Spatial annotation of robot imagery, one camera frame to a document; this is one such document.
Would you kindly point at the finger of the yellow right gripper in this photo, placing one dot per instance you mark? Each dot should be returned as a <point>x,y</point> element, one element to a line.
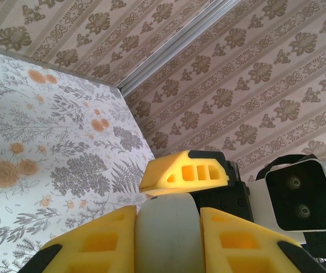
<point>157,173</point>
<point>166,193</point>

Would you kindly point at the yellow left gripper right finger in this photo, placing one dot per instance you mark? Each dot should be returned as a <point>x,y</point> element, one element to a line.
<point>214,256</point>

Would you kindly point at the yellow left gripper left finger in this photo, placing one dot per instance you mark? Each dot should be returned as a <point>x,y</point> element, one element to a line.
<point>117,227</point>

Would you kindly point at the mint green earbud charging case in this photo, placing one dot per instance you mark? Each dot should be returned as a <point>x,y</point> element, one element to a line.
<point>168,233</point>

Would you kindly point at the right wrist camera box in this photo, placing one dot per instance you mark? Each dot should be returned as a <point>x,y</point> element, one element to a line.
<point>302,193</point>

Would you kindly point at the aluminium frame post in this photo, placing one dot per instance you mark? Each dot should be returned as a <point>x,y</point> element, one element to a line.
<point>163,48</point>

